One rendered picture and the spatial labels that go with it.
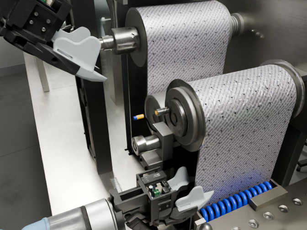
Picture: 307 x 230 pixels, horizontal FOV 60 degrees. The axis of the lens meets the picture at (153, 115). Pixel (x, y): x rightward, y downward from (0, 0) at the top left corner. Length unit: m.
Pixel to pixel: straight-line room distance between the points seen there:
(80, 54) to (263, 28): 0.53
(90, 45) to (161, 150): 0.29
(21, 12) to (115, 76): 0.87
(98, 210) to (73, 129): 0.68
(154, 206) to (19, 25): 0.35
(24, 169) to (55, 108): 1.20
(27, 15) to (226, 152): 0.42
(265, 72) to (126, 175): 0.54
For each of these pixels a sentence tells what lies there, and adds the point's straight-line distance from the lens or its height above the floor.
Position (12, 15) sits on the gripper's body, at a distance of 0.37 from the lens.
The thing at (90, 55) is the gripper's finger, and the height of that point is 1.40.
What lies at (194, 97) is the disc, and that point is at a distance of 0.48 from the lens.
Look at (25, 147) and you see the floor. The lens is 2.68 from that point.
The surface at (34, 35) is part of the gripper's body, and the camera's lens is 0.38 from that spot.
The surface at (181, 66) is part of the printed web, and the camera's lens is 0.70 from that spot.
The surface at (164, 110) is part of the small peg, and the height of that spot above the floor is 1.26.
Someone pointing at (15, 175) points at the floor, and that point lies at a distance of 2.42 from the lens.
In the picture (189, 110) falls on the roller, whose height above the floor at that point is 1.29.
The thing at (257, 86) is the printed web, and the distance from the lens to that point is 0.57.
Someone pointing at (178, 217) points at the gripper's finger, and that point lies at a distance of 0.54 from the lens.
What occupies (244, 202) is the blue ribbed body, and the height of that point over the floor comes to 1.03.
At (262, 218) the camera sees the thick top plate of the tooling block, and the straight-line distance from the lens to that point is 0.67.
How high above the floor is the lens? 1.53
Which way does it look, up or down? 32 degrees down
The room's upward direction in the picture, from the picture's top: straight up
